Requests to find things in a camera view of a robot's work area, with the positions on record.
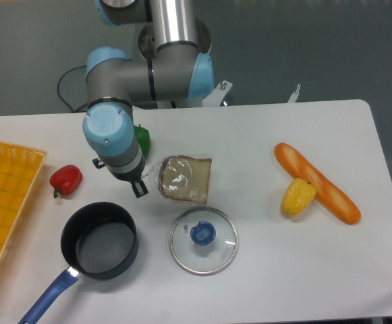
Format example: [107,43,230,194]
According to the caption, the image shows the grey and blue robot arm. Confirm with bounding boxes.
[82,1,215,198]

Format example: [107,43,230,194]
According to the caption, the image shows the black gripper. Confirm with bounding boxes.
[92,157,148,198]

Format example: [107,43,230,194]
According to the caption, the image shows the green bell pepper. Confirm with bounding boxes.
[134,124,151,159]

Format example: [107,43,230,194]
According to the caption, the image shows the yellow plastic basket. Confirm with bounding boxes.
[0,141,47,265]

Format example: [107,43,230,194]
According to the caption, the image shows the glass lid with blue knob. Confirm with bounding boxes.
[169,207,239,276]

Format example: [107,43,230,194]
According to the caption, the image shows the red bell pepper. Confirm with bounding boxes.
[49,165,83,198]

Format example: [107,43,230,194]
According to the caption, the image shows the bagged toast slice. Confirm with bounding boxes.
[142,155,213,205]

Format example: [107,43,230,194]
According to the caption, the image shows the yellow bell pepper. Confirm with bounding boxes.
[280,178,316,217]

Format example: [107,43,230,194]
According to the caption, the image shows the black cable on floor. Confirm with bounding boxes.
[57,65,89,113]

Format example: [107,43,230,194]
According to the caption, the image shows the orange baguette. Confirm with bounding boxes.
[274,142,361,225]

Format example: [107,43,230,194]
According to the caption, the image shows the black saucepan with blue handle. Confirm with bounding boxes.
[20,202,139,323]

